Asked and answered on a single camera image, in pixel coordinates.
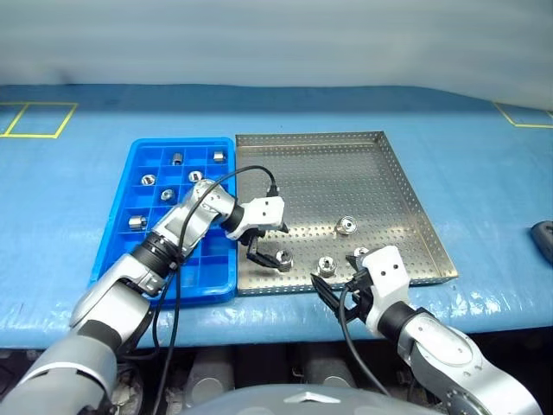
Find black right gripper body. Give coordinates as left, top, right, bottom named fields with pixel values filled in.
left=345, top=270, right=375, bottom=323

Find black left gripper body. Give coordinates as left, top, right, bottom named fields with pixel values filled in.
left=243, top=222, right=283, bottom=257

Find perforated steel tray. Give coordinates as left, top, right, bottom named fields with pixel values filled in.
left=235, top=131, right=459, bottom=297

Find blue compartment tray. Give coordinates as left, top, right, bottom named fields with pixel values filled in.
left=88, top=137, right=238, bottom=308

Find grey rounded housing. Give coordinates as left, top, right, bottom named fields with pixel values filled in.
left=185, top=348, right=237, bottom=407
left=297, top=345, right=359, bottom=388

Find grey robot torso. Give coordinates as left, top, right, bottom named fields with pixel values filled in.
left=185, top=383, right=442, bottom=415

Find dark grey rounded object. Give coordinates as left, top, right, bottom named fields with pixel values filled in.
left=530, top=220, right=553, bottom=259

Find blue plastic table cover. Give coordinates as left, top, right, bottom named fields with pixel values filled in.
left=0, top=83, right=553, bottom=349

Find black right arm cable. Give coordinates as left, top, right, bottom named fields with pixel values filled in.
left=339, top=283, right=392, bottom=397

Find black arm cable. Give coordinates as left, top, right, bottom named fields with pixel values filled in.
left=153, top=166, right=282, bottom=415
left=339, top=283, right=392, bottom=397

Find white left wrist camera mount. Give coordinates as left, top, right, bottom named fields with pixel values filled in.
left=224, top=196, right=286, bottom=239

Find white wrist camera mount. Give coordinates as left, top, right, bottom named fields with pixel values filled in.
left=224, top=196, right=286, bottom=239
left=357, top=245, right=410, bottom=338

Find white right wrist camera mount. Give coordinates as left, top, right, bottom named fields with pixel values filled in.
left=357, top=245, right=410, bottom=338

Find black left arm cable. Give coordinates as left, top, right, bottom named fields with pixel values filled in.
left=153, top=166, right=282, bottom=415

